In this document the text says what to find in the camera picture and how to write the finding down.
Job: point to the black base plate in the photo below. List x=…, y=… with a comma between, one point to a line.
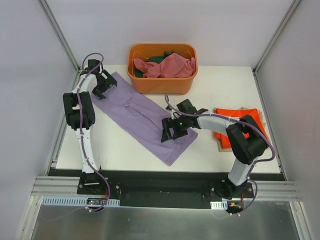
x=152, y=189

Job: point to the green t shirt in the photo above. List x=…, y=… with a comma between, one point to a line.
x=152, y=59

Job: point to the aluminium frame post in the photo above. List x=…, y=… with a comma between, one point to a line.
x=276, y=35
x=58, y=33

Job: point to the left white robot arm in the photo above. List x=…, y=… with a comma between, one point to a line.
x=80, y=117

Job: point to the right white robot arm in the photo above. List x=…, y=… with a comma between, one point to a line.
x=247, y=142

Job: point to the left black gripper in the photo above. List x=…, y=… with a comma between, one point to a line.
x=104, y=83

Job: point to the left aluminium frame post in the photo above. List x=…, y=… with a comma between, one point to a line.
x=58, y=33

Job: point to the left white cable duct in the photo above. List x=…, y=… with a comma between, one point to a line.
x=73, y=201

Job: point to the orange folded t shirt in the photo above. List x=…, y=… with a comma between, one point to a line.
x=222, y=135

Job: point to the lavender t shirt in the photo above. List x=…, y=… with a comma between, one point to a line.
x=142, y=119

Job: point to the right aluminium frame post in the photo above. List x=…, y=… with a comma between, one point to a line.
x=276, y=35

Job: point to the pink t shirt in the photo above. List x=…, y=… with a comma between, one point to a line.
x=173, y=66

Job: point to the white cable duct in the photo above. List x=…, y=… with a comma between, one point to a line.
x=225, y=205
x=73, y=201

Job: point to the right white cable duct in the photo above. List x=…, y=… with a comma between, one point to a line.
x=225, y=205

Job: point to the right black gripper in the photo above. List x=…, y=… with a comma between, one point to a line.
x=173, y=128

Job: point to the orange plastic bin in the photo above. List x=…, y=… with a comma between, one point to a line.
x=171, y=85

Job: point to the front aluminium rail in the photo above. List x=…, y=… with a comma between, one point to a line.
x=67, y=186

